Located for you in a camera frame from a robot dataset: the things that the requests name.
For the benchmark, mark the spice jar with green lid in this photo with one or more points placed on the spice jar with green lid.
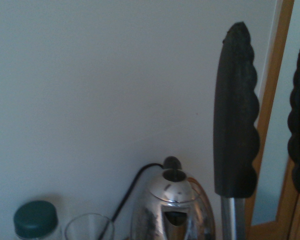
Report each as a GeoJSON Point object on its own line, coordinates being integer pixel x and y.
{"type": "Point", "coordinates": [35, 220]}

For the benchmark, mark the steel tongs with black tips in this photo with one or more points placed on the steel tongs with black tips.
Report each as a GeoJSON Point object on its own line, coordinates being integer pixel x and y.
{"type": "Point", "coordinates": [236, 120]}

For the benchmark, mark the stainless steel electric kettle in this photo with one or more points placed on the stainless steel electric kettle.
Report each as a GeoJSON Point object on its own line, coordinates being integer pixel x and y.
{"type": "Point", "coordinates": [165, 207]}

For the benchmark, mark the wooden door frame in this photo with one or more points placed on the wooden door frame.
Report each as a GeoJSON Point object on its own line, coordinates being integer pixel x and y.
{"type": "Point", "coordinates": [277, 75]}

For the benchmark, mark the clear drinking glass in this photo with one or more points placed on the clear drinking glass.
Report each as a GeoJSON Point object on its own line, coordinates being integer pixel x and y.
{"type": "Point", "coordinates": [90, 228]}

